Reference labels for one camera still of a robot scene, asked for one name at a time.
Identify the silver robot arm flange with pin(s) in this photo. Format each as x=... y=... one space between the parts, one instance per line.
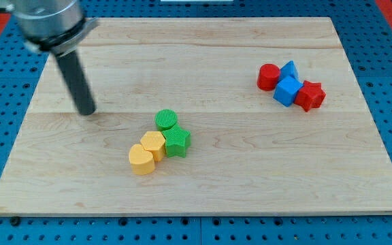
x=55 y=26

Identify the green circle block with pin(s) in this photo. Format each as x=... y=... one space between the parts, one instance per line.
x=165 y=119

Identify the light wooden board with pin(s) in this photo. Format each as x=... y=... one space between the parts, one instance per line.
x=249 y=154

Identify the green star block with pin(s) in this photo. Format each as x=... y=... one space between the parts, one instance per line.
x=177 y=141

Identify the yellow hexagon block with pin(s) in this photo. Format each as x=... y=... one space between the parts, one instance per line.
x=154 y=142

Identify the yellow heart block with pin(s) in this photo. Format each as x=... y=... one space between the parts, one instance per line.
x=141 y=160

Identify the red cylinder block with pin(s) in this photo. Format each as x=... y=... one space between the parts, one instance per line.
x=268 y=77

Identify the blue cube block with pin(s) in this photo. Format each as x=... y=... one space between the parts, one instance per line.
x=286 y=90

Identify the blue triangle block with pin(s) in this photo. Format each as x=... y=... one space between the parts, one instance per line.
x=289 y=70

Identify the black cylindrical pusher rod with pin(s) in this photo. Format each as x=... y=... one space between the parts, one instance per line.
x=73 y=74

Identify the red star block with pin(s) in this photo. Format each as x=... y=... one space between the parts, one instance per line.
x=310 y=95

